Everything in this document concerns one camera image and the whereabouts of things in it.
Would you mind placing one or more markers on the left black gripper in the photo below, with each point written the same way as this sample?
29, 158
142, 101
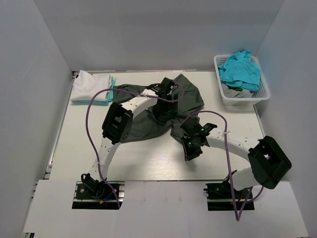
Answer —
171, 107

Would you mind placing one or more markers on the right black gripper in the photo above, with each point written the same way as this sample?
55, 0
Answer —
190, 154

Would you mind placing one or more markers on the dark grey t-shirt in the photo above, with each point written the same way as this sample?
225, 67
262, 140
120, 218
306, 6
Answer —
145, 126

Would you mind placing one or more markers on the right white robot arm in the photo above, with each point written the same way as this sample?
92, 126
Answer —
268, 163

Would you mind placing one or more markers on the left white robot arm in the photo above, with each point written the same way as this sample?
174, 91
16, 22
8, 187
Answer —
117, 127

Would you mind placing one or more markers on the crumpled grey t-shirt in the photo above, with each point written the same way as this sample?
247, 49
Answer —
235, 92

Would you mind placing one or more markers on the folded teal t-shirt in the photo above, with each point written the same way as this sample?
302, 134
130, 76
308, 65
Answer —
103, 98

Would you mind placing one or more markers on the green garment in basket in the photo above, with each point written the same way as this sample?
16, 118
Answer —
235, 87

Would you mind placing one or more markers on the crumpled turquoise t-shirt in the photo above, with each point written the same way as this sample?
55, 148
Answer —
240, 71

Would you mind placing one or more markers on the white plastic basket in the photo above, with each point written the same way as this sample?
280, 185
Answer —
261, 95

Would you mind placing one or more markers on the folded white t-shirt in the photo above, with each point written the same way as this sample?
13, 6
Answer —
86, 85

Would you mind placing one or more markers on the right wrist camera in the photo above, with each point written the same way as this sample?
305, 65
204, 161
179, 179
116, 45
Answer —
192, 127

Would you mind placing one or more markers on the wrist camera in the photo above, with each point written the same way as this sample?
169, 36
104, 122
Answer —
192, 127
164, 85

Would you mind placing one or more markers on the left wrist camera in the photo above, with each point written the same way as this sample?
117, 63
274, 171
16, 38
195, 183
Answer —
164, 85

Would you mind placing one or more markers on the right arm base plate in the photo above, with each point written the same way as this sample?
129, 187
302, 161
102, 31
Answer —
219, 198

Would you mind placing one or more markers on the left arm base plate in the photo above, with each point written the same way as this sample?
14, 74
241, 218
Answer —
104, 199

